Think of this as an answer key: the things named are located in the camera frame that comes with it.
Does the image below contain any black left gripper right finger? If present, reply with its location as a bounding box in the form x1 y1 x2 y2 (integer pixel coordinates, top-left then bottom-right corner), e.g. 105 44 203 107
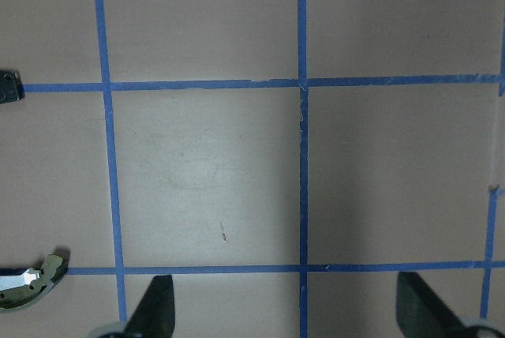
395 272 473 338

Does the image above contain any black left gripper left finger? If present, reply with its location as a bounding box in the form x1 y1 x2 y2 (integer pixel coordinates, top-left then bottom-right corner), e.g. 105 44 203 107
123 275 175 338

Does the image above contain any dark green brake shoe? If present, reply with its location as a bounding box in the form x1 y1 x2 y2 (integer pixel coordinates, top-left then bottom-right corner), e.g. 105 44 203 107
1 249 70 314

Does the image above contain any small black plastic plate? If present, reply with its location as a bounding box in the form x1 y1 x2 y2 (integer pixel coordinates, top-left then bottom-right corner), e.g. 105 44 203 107
0 69 24 104

